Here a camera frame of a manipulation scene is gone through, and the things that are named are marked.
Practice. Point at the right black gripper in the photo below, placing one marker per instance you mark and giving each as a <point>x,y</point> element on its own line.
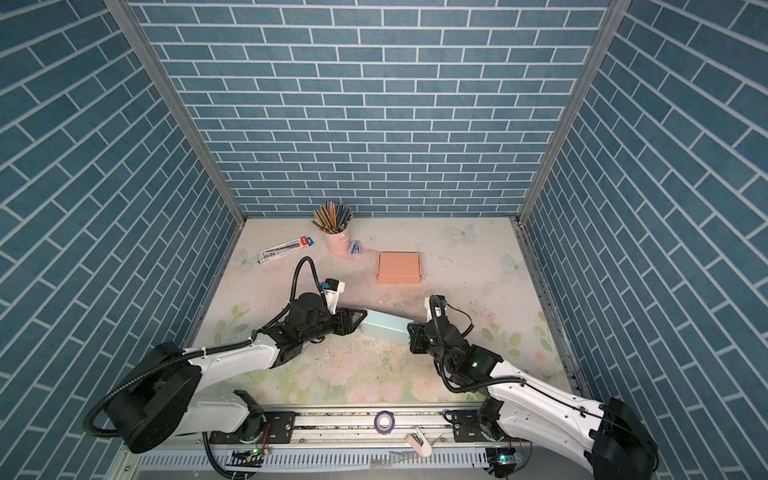
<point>419,333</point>

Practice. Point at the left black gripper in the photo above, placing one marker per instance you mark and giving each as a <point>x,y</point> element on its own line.
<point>349,328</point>

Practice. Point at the light blue paper box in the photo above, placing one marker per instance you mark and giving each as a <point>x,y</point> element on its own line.
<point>386,327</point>

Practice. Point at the orange paper box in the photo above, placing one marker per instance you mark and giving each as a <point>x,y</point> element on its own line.
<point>399,268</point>

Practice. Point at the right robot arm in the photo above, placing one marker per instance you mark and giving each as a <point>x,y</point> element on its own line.
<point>607,439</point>

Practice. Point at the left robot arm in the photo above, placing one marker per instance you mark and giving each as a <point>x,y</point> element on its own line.
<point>168,393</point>

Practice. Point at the white pen box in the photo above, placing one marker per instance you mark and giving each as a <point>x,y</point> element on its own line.
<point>284,249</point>

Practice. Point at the small blue stapler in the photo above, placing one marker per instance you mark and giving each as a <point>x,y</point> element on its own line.
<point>354,248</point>

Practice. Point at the pink pencil cup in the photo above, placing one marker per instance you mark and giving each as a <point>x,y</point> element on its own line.
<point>337,243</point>

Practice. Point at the purple tape roll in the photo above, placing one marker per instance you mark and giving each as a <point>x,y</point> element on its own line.
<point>384,422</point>

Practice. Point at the white pink clip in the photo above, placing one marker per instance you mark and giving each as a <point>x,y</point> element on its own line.
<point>420,444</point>

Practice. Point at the bundle of coloured pencils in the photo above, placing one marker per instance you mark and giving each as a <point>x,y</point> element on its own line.
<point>332,218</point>

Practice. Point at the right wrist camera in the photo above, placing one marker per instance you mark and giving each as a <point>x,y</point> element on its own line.
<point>435,306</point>

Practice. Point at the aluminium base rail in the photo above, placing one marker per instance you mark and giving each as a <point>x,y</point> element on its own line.
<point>338,440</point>

